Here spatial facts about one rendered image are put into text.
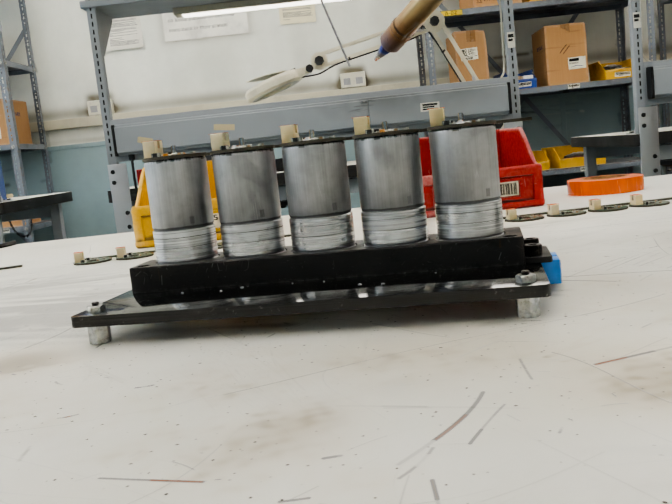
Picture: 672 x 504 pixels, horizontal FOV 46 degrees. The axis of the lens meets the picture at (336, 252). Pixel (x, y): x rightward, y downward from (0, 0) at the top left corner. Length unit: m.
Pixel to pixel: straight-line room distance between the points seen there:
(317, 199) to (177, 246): 0.06
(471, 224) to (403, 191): 0.03
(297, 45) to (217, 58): 0.47
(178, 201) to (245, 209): 0.03
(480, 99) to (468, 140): 2.34
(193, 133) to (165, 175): 2.30
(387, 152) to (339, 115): 2.29
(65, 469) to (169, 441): 0.02
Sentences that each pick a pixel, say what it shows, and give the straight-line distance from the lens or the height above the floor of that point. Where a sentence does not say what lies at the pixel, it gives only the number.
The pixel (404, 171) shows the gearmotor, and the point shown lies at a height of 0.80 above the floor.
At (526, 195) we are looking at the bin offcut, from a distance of 0.60.
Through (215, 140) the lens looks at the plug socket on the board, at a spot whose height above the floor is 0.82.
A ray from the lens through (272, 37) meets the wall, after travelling 4.76.
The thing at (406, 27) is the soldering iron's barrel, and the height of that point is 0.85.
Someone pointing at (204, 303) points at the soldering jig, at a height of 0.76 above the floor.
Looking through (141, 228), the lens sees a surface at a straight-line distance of 0.60.
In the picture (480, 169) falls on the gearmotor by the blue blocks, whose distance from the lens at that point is 0.28.
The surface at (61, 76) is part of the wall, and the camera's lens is 4.98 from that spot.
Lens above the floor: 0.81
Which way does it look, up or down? 7 degrees down
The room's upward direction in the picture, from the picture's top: 6 degrees counter-clockwise
